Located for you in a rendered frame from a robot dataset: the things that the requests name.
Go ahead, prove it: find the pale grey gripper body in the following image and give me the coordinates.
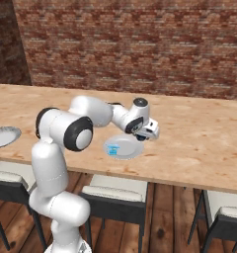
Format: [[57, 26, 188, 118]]
[[135, 126, 161, 142]]

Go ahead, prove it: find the round white plate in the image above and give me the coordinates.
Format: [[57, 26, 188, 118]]
[[0, 126, 23, 149], [103, 132, 145, 161]]

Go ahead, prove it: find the blue yogurt container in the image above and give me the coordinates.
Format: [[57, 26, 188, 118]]
[[107, 144, 119, 157]]

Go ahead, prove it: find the black chair with white cushion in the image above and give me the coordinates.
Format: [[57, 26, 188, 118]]
[[187, 189, 237, 253], [78, 173, 150, 253], [0, 160, 48, 252]]

